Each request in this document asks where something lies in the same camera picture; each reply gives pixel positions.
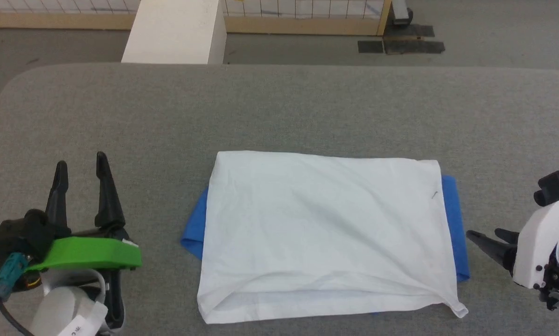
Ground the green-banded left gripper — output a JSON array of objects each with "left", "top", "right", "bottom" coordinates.
[{"left": 25, "top": 152, "right": 142, "bottom": 299}]

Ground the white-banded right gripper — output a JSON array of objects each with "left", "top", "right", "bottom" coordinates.
[{"left": 466, "top": 200, "right": 559, "bottom": 290}]

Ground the white and blue t-shirt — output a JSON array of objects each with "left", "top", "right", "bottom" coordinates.
[{"left": 181, "top": 150, "right": 470, "bottom": 324}]

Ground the white paper label tag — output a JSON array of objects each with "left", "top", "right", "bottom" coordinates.
[{"left": 58, "top": 301, "right": 108, "bottom": 336}]

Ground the white rectangular box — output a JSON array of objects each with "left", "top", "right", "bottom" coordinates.
[{"left": 121, "top": 0, "right": 227, "bottom": 65}]

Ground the large dark floor plate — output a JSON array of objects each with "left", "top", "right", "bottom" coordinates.
[
  {"left": 384, "top": 24, "right": 435, "bottom": 39},
  {"left": 383, "top": 40, "right": 446, "bottom": 55}
]

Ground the grey fabric sofa cushion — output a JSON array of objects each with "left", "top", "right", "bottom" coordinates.
[{"left": 0, "top": 63, "right": 559, "bottom": 336}]

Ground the black cable with teal plug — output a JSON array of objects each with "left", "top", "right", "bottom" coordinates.
[{"left": 0, "top": 253, "right": 34, "bottom": 336}]

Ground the light wooden panel frame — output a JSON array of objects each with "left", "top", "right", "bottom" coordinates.
[{"left": 0, "top": 0, "right": 393, "bottom": 36}]

